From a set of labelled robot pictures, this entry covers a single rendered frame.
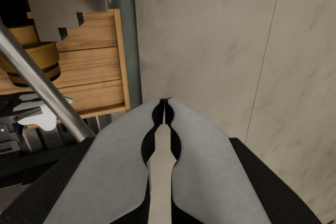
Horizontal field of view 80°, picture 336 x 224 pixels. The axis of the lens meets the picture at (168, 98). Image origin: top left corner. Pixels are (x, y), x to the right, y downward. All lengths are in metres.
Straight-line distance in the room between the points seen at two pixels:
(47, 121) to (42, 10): 0.19
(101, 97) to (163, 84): 1.12
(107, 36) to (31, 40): 0.26
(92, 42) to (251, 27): 1.62
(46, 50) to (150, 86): 1.37
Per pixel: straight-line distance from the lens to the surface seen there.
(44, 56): 0.37
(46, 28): 0.36
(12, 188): 0.75
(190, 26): 1.67
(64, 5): 0.35
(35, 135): 0.76
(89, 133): 0.16
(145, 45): 1.56
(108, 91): 0.64
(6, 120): 0.41
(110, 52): 0.60
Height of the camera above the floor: 1.46
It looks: 54 degrees down
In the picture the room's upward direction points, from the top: 142 degrees clockwise
